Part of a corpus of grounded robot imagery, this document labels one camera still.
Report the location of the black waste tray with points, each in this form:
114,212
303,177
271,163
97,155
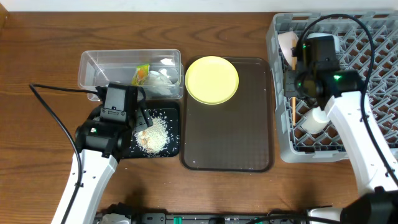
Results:
174,130

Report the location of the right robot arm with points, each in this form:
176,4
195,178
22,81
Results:
341,95

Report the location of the green snack wrapper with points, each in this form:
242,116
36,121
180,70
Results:
141,74

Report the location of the clear plastic waste bin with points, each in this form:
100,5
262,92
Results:
101,67

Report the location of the dark brown serving tray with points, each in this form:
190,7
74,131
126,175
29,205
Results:
236,135

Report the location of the small white cup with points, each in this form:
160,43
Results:
315,121

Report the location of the pink bowl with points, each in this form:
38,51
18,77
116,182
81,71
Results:
287,41

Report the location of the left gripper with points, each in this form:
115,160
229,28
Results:
143,117

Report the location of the wooden chopstick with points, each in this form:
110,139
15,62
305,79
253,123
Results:
293,109

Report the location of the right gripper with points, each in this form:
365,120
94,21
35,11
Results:
289,86

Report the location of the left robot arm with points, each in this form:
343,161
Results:
89,176

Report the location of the light blue bowl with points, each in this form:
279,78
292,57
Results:
337,40

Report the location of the yellow plate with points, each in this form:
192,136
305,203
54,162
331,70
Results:
211,80

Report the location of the white tissue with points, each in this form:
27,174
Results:
158,83

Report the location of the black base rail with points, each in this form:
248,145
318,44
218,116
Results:
121,213

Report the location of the pile of rice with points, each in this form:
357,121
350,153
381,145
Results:
155,138

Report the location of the grey dishwasher rack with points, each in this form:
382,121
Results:
296,145

